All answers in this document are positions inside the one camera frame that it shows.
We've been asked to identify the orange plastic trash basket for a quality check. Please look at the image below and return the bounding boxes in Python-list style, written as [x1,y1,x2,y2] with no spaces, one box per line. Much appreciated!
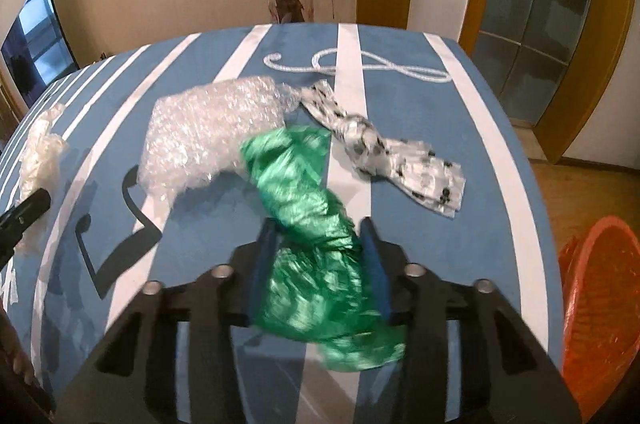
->
[559,216,639,422]

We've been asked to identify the clear knotted plastic bag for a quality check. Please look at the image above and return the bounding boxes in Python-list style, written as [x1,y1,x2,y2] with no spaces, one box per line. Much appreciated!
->
[16,103,68,256]

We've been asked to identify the white black spotted bag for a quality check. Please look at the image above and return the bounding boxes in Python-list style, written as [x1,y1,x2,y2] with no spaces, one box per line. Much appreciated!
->
[299,80,465,218]

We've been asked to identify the black flat television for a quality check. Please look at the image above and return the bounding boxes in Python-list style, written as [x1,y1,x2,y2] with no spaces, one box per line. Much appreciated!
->
[1,0,79,109]

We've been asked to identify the dark green plastic bag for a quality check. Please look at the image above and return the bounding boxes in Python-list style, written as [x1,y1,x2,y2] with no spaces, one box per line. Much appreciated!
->
[241,126,406,372]

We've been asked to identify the clear bubble wrap bundle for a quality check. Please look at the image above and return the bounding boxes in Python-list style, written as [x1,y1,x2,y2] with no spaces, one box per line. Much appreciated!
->
[138,76,299,204]

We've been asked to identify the wooden framed glass door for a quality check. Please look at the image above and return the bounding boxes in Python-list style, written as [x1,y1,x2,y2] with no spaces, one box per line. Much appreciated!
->
[470,0,636,163]

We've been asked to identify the blue white striped tablecloth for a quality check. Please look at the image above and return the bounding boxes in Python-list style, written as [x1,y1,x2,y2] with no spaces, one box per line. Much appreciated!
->
[1,24,563,423]

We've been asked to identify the person left hand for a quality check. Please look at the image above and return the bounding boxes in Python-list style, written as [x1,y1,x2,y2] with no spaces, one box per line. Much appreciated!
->
[0,309,35,415]

